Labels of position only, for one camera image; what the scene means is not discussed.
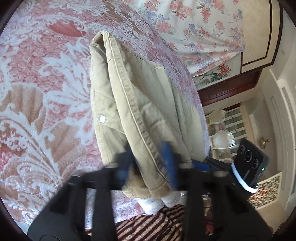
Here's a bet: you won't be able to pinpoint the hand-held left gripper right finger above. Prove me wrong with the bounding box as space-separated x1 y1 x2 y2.
161 141 272 241

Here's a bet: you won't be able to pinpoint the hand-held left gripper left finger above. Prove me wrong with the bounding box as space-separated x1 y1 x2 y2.
27 151 139 241

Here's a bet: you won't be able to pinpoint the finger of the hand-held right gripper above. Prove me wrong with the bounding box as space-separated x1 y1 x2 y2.
191 156 233 178

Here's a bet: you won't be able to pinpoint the khaki trousers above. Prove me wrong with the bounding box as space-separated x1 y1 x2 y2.
88 30 207 201

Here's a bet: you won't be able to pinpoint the white ornate chair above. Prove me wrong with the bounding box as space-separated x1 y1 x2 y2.
211 108 226 126
213 129 234 150

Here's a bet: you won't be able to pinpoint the white lattice panel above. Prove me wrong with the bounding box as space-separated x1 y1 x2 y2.
251 172 283 210

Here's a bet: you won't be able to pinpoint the white glass door cabinet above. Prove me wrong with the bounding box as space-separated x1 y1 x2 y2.
224 107 246 142

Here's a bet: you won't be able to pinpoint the white panel door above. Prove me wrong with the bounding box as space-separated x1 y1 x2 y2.
260 70 296 176

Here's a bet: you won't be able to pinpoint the person's striped sweater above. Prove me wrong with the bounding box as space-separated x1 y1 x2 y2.
84 204 186 241

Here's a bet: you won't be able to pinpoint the flower and bird painted panel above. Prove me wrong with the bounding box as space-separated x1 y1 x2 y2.
193 64 232 88

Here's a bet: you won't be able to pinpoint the pink floral bedspread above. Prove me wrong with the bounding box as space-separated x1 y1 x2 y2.
0 0 208 232

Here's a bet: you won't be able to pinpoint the floral bed sheet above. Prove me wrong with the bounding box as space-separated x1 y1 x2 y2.
133 0 245 76

